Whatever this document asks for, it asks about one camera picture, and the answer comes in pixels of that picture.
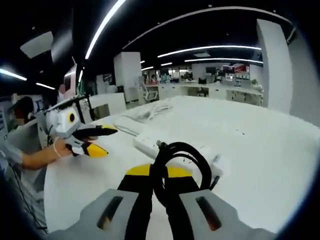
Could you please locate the dark wall screen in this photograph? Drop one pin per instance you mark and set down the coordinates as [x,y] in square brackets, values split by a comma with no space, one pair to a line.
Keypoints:
[210,70]

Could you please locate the white office chair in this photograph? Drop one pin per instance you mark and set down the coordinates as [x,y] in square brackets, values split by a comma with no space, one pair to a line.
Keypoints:
[150,93]

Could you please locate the red wall sign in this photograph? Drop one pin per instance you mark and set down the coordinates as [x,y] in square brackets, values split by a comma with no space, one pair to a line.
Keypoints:
[236,68]

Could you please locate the white charger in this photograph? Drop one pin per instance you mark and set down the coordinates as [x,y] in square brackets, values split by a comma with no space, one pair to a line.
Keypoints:
[222,166]

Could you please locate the person's head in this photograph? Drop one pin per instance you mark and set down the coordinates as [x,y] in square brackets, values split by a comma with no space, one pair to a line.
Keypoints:
[25,105]

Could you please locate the white office counter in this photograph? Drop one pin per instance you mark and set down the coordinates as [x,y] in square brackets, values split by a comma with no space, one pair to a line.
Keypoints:
[215,91]

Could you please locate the white power strip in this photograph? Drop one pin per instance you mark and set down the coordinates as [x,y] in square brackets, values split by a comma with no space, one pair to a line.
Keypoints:
[145,146]

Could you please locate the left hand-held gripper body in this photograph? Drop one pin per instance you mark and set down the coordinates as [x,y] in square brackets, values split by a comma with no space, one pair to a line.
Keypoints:
[63,122]

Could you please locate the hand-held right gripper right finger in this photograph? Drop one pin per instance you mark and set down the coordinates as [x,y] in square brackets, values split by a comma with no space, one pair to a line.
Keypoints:
[190,225]

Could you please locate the person's left hand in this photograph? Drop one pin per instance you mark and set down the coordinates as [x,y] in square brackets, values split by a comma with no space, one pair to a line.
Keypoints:
[65,150]

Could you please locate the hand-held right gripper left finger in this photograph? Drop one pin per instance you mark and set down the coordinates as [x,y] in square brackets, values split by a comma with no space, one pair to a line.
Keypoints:
[87,225]

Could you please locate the tilted display panel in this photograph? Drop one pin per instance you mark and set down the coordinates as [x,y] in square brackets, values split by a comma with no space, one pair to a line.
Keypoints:
[70,80]

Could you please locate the straight ceiling light strip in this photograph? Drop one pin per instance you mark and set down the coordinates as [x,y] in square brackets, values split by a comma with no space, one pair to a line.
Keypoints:
[210,47]
[225,59]

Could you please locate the grey ceiling panel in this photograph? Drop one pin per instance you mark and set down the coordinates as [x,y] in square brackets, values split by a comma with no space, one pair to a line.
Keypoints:
[37,45]

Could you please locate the curved ceiling light strip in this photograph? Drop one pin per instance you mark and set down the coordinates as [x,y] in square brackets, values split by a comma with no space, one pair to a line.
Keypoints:
[96,35]

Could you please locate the person's striped shirt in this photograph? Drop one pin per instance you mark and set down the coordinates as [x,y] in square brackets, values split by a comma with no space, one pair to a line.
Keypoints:
[25,140]

